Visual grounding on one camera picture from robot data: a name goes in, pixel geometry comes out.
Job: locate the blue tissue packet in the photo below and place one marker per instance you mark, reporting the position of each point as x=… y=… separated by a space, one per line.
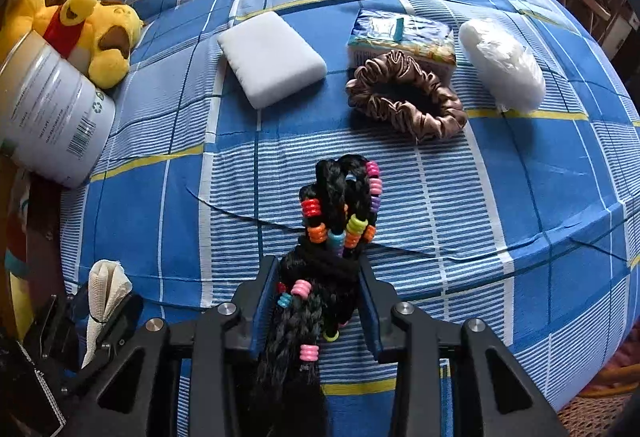
x=375 y=33

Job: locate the yellow plush bear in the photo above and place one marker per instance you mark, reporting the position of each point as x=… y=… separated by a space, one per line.
x=97 y=37

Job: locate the blue plaid bedsheet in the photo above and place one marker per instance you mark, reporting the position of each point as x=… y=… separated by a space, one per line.
x=528 y=222

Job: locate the white plastic canister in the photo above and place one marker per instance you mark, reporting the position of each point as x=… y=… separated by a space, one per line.
x=54 y=121

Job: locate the brown satin scrunchie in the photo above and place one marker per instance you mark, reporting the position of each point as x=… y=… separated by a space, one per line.
x=395 y=89

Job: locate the white sponge block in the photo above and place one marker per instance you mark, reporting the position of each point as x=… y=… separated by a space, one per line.
x=270 y=59

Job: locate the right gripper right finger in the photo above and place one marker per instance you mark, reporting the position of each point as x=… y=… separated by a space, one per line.
x=491 y=393

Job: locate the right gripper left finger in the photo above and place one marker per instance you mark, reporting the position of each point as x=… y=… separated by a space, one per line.
x=138 y=392

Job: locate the beige knit cloth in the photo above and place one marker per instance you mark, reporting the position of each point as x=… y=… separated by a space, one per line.
x=108 y=285

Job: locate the black beaded braid hairpiece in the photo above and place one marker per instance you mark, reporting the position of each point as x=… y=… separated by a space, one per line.
x=318 y=291

